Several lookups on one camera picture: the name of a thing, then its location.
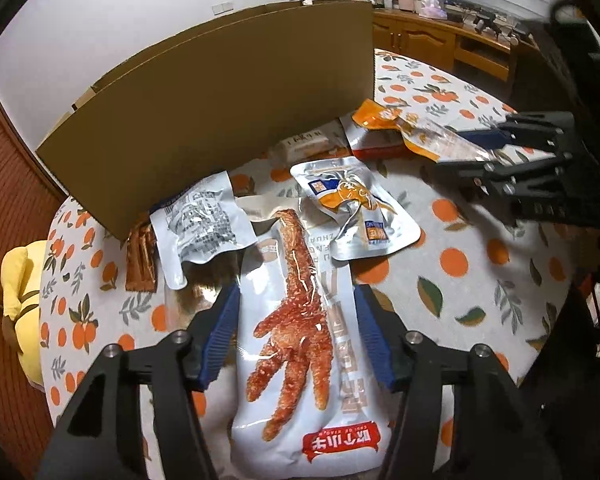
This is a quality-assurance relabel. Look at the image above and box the silver packet with orange print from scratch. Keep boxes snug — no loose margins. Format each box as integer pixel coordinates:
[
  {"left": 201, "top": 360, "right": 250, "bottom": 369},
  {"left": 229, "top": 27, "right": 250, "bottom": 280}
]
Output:
[{"left": 290, "top": 156, "right": 422, "bottom": 261}]

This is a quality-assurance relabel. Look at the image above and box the wooden sideboard cabinet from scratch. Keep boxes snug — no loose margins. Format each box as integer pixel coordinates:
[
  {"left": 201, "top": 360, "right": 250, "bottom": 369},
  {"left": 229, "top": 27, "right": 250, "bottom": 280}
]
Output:
[{"left": 372, "top": 7, "right": 541, "bottom": 83}]

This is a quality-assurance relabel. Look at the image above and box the brown snack packet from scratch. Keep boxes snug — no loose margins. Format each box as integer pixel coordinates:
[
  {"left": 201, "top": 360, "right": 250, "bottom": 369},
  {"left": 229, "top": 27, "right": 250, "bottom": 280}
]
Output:
[{"left": 125, "top": 215, "right": 159, "bottom": 292}]

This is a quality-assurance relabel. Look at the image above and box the beige snack packet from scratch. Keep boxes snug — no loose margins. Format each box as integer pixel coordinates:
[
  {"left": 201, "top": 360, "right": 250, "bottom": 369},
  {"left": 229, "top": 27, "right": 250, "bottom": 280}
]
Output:
[{"left": 270, "top": 127, "right": 331, "bottom": 161}]

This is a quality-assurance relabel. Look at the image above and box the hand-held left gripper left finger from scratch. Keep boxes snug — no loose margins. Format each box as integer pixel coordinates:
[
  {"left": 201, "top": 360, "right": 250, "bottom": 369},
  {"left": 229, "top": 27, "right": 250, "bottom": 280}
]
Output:
[{"left": 35, "top": 282, "right": 242, "bottom": 480}]

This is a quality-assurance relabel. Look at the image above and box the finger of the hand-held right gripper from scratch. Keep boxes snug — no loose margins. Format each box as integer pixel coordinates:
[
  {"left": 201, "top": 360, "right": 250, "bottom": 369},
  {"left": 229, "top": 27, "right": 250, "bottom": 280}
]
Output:
[
  {"left": 455, "top": 111, "right": 578, "bottom": 153},
  {"left": 430, "top": 152, "right": 571, "bottom": 201}
]

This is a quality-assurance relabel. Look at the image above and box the orange-print tablecloth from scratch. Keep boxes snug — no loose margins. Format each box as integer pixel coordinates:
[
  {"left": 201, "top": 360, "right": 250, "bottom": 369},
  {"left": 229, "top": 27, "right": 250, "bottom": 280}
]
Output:
[{"left": 39, "top": 49, "right": 581, "bottom": 480}]

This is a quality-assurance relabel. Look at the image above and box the orange and clear snack packet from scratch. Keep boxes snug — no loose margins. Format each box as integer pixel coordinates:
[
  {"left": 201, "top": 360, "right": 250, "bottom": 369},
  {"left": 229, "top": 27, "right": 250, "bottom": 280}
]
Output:
[{"left": 352, "top": 100, "right": 486, "bottom": 163}]

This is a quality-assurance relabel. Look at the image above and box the large chicken foot snack bag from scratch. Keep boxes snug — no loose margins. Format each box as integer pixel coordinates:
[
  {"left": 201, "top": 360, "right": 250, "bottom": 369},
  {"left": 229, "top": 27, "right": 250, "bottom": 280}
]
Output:
[{"left": 230, "top": 195, "right": 397, "bottom": 478}]

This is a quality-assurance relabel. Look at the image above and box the brown slatted wooden door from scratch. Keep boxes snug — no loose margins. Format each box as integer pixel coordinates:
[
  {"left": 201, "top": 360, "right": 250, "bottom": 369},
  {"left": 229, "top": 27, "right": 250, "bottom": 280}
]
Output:
[{"left": 0, "top": 67, "right": 68, "bottom": 480}]

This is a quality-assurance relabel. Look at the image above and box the red and white snack packet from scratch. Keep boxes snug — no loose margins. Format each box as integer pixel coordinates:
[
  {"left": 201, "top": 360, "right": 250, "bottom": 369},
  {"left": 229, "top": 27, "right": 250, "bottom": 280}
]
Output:
[{"left": 342, "top": 115, "right": 416, "bottom": 161}]

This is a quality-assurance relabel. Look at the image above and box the silver packet with grey print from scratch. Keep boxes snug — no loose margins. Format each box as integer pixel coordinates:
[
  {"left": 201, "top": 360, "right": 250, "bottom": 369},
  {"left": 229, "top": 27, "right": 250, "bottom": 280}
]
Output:
[{"left": 150, "top": 170, "right": 258, "bottom": 291}]

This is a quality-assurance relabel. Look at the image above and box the large cardboard box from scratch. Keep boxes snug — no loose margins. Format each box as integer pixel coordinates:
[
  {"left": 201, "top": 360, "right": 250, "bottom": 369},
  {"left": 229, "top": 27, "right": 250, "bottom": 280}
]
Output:
[{"left": 35, "top": 0, "right": 376, "bottom": 241}]

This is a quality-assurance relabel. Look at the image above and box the white floral bag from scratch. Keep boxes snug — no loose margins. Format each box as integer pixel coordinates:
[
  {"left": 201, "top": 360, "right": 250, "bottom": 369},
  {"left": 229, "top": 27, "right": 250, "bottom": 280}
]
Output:
[{"left": 419, "top": 0, "right": 447, "bottom": 22}]

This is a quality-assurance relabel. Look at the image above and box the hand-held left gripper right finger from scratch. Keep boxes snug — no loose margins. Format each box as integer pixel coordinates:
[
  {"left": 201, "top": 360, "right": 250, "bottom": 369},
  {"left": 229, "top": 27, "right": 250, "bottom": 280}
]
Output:
[{"left": 352, "top": 284, "right": 563, "bottom": 480}]

